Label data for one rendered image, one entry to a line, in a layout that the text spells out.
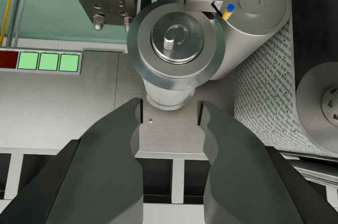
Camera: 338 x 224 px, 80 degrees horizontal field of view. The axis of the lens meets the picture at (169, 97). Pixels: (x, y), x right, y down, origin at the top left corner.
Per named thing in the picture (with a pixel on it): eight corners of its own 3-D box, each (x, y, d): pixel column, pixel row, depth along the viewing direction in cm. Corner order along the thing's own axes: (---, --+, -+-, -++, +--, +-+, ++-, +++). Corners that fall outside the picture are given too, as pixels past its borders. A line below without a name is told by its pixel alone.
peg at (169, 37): (167, 29, 25) (177, 34, 25) (166, 39, 28) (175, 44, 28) (161, 37, 25) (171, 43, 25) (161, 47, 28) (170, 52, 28)
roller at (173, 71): (216, 4, 31) (217, 78, 29) (189, 63, 56) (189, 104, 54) (139, 0, 30) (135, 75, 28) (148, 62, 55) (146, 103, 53)
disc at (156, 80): (224, -1, 32) (227, 92, 29) (223, 1, 32) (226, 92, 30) (129, -6, 31) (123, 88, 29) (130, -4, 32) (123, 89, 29)
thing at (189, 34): (215, 33, 29) (181, 72, 27) (211, 39, 31) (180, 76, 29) (174, 1, 29) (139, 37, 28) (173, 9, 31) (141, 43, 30)
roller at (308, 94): (379, 64, 32) (393, 156, 29) (282, 94, 56) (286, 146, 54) (292, 59, 31) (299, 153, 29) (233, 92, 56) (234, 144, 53)
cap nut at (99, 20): (103, 15, 63) (102, 28, 62) (106, 21, 67) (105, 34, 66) (91, 14, 63) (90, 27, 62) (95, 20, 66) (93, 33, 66)
